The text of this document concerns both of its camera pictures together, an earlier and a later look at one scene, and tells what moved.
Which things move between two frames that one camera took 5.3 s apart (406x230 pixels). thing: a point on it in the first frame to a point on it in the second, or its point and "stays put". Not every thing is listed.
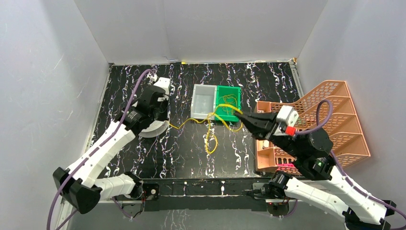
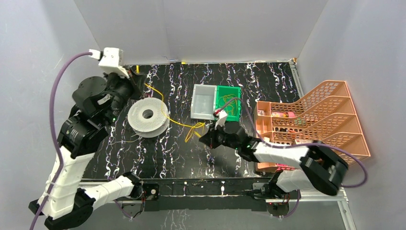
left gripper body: (155, 113) to (132, 81)
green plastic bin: (228, 101) stays put
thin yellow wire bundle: (229, 98) stays put
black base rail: (207, 194) stays put
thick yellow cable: (219, 120) to (193, 128)
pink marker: (287, 165) stays put
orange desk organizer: (332, 107) stays put
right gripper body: (276, 133) to (219, 137)
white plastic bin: (203, 101) stays put
